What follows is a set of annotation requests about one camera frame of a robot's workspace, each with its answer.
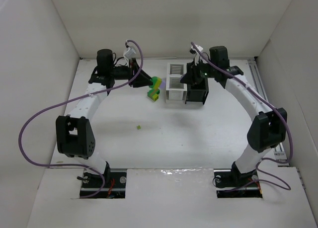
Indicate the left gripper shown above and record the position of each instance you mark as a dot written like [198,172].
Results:
[134,74]

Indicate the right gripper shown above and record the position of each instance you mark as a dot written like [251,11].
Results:
[195,74]

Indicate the green rounded lego brick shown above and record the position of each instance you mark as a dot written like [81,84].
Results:
[154,79]

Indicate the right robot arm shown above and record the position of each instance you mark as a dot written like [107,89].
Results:
[268,124]

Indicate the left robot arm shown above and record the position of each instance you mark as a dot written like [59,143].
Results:
[75,137]

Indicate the green rectangular lego brick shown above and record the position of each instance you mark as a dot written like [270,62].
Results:
[151,97]

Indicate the green rounded brick in stack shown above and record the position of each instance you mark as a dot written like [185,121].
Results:
[152,92]

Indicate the black slotted container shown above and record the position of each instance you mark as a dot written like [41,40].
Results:
[198,92]

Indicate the white slotted container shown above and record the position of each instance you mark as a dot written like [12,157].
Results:
[175,91]

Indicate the lime square lego brick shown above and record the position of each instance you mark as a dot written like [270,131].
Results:
[155,97]

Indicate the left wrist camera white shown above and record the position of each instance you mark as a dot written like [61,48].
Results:
[129,53]

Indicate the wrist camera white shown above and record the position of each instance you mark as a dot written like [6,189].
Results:
[129,53]
[194,50]

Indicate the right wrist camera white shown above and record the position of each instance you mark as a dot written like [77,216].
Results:
[194,50]

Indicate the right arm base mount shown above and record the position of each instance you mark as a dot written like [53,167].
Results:
[228,186]

